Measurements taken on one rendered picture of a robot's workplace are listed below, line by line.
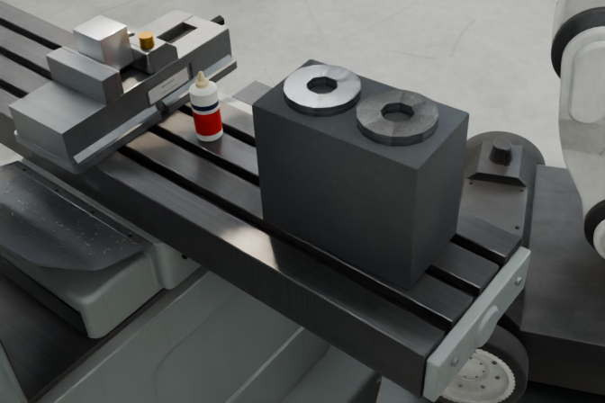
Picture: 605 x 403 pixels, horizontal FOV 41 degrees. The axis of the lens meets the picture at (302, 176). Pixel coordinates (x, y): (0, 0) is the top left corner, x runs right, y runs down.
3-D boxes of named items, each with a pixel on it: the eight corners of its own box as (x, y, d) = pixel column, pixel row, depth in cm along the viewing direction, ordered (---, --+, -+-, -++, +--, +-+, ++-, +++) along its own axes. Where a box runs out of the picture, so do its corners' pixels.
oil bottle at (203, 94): (209, 122, 121) (200, 60, 114) (229, 132, 119) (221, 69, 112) (190, 136, 119) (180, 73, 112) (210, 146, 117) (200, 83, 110)
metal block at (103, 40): (107, 49, 122) (99, 13, 119) (134, 60, 119) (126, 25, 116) (81, 64, 119) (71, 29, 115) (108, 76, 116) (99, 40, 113)
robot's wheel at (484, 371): (521, 398, 143) (537, 327, 131) (519, 422, 140) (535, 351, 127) (410, 376, 148) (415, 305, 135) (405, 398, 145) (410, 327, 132)
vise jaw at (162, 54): (124, 36, 129) (119, 14, 126) (179, 58, 122) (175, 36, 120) (95, 52, 125) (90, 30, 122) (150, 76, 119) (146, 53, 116)
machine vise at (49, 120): (176, 40, 141) (167, -17, 134) (240, 66, 133) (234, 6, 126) (13, 139, 120) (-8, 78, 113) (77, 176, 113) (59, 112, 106)
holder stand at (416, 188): (315, 172, 111) (310, 47, 98) (457, 232, 101) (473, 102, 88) (262, 221, 104) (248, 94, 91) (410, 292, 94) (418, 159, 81)
